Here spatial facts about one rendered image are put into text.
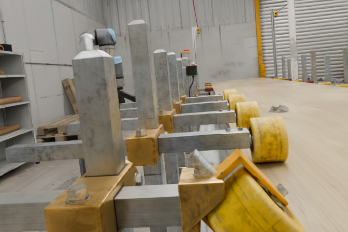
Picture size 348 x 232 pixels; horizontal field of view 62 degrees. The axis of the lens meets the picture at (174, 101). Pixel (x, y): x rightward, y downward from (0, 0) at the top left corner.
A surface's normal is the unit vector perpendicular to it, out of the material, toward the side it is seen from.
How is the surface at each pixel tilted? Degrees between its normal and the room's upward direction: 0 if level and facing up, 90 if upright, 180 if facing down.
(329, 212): 0
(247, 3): 90
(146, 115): 90
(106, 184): 0
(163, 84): 90
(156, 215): 90
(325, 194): 0
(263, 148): 101
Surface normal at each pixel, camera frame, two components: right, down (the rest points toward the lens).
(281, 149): -0.07, 0.38
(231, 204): -0.63, -0.51
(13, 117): -0.07, 0.11
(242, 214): -0.51, -0.33
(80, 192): 0.65, 0.01
